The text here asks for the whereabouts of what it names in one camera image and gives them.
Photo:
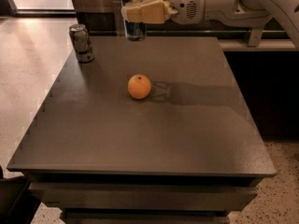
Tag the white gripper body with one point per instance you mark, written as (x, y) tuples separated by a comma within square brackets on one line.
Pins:
[(185, 3)]

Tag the redbull can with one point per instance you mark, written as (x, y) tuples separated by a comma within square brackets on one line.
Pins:
[(133, 31)]

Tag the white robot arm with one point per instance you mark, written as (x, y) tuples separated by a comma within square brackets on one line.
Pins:
[(239, 13)]

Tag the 7up can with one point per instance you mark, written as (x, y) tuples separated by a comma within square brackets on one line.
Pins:
[(81, 43)]

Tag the orange fruit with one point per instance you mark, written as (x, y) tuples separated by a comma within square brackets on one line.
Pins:
[(139, 86)]

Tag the grey cabinet table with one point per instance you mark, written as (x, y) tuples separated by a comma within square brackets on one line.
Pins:
[(188, 153)]

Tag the dark object bottom left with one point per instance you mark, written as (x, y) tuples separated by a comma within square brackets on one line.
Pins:
[(17, 204)]

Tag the left metal wall bracket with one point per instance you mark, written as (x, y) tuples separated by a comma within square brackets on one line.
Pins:
[(118, 18)]

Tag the metal wall bracket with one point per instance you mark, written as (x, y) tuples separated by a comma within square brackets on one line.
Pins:
[(254, 36), (118, 18)]

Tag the wooden wall shelf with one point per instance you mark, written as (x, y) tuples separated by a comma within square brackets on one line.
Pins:
[(264, 45)]

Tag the right metal wall bracket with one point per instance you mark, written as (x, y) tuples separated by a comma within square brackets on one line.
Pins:
[(254, 36)]

